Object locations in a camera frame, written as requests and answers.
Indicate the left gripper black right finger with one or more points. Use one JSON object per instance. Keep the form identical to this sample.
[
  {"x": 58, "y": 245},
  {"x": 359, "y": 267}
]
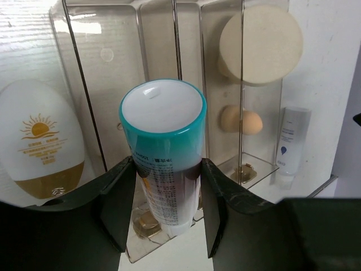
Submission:
[{"x": 246, "y": 232}]

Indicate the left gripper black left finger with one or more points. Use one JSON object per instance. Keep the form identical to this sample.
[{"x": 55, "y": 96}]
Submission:
[{"x": 85, "y": 229}]

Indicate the beige makeup sponge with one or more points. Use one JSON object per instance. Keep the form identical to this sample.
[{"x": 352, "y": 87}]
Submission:
[
  {"x": 223, "y": 69},
  {"x": 231, "y": 119}
]

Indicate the clear white cosmetic tube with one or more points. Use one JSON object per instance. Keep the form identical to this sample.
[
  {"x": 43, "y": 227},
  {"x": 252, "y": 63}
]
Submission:
[{"x": 291, "y": 142}]

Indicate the teal pink gradient tube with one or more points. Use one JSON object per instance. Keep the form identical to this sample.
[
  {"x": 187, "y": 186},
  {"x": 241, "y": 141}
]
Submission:
[{"x": 164, "y": 125}]

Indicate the round white powder puff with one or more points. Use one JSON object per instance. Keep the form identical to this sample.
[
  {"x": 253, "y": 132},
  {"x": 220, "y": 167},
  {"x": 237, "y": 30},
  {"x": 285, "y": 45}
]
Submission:
[{"x": 261, "y": 45}]

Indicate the white bottle brown cap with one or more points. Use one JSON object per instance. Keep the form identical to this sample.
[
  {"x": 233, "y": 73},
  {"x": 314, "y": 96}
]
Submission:
[{"x": 42, "y": 147}]

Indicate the clear right organizer bin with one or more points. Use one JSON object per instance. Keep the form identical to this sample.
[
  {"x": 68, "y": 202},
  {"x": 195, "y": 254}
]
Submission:
[{"x": 259, "y": 151}]

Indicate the clear organizer bin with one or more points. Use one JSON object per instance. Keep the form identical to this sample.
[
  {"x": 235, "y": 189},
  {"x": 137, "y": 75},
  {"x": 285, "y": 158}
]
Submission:
[
  {"x": 107, "y": 48},
  {"x": 181, "y": 41},
  {"x": 259, "y": 151}
]

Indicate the clear left organizer bin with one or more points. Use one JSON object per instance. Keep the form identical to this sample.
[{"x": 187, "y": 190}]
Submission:
[{"x": 107, "y": 48}]

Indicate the clear middle organizer bin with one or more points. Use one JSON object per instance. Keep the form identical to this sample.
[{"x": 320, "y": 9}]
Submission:
[{"x": 181, "y": 41}]

